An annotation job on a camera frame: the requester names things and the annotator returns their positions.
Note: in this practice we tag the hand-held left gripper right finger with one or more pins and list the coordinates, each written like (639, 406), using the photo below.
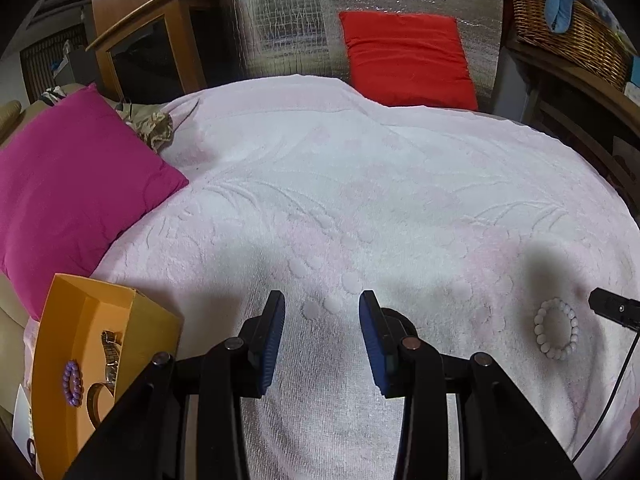
(372, 345)

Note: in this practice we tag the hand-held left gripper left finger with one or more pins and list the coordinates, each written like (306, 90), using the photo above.
(272, 340)

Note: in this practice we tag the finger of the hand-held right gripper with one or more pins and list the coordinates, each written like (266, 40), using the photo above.
(612, 305)

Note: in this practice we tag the orange cardboard box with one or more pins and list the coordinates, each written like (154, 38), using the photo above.
(145, 320)

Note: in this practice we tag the silver wrist watch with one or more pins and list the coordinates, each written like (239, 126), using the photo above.
(111, 355)

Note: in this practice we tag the brown bangle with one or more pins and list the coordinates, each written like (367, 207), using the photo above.
(91, 402)

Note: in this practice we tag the pale pink embossed blanket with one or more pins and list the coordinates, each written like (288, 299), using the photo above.
(375, 185)

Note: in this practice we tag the wooden side table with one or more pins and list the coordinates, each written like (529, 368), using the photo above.
(575, 90)

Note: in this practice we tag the crumpled beige cloth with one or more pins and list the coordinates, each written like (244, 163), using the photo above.
(155, 130)

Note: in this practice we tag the pink pillow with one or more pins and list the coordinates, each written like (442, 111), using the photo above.
(75, 185)

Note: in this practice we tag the white paper sheet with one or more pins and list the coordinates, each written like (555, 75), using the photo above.
(20, 415)

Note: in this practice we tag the wicker basket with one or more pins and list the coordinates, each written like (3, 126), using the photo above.
(575, 35)

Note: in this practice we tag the red pillow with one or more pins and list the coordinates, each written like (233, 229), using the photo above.
(405, 55)

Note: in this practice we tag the blue cloth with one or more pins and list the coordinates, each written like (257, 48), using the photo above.
(560, 5)

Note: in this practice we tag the silver foil insulation mat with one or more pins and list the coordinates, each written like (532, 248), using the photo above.
(280, 20)

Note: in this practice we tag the dark woven screen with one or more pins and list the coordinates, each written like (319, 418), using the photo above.
(45, 60)

